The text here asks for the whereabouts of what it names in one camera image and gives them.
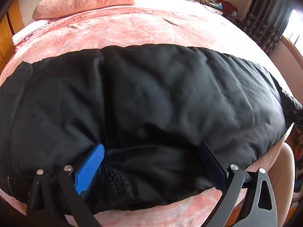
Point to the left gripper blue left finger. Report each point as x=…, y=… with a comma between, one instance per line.
x=85, y=173

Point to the wooden wardrobe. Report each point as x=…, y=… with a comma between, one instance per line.
x=11, y=24

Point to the dark red cloth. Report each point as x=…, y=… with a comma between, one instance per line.
x=228, y=8

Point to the white trouser leg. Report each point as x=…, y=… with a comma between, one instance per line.
x=281, y=172

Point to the cluttered side table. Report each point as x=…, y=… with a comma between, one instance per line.
x=210, y=6

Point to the pink floral bed blanket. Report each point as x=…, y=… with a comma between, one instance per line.
x=149, y=22

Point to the black padded pants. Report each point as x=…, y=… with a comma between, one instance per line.
x=150, y=106

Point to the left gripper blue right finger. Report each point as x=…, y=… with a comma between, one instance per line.
x=216, y=167

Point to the dark patterned curtain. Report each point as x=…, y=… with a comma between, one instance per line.
x=265, y=22

